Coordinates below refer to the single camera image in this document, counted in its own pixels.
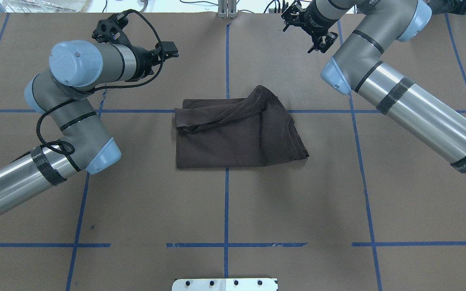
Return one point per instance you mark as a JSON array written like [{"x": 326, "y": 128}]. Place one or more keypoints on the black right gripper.
[{"x": 316, "y": 21}]

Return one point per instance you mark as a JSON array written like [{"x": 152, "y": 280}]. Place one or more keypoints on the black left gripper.
[{"x": 142, "y": 60}]

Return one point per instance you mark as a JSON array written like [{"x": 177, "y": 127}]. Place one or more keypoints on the dark brown t-shirt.
[{"x": 256, "y": 131}]

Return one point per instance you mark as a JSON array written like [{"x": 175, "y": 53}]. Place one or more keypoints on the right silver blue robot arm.
[{"x": 357, "y": 67}]

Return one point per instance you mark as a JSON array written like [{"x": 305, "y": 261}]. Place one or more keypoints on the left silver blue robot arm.
[{"x": 71, "y": 134}]

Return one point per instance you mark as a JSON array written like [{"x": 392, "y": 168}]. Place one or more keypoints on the aluminium frame post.
[{"x": 227, "y": 9}]

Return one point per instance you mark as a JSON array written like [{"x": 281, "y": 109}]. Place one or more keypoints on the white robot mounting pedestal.
[{"x": 225, "y": 284}]

